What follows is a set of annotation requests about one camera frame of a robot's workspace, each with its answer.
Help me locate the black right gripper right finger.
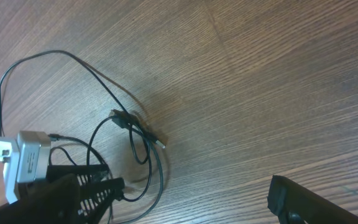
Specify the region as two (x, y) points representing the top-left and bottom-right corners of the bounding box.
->
(267, 175), (358, 224)

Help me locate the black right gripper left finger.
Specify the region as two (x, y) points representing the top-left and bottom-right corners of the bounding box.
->
(0, 174), (80, 224)

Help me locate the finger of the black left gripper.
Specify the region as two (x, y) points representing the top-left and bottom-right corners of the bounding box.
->
(79, 178), (125, 224)
(47, 164), (109, 184)

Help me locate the thin black USB cable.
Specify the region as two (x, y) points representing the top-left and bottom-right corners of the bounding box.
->
(0, 49), (154, 203)

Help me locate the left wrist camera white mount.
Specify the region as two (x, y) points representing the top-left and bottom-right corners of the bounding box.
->
(0, 131), (52, 203)

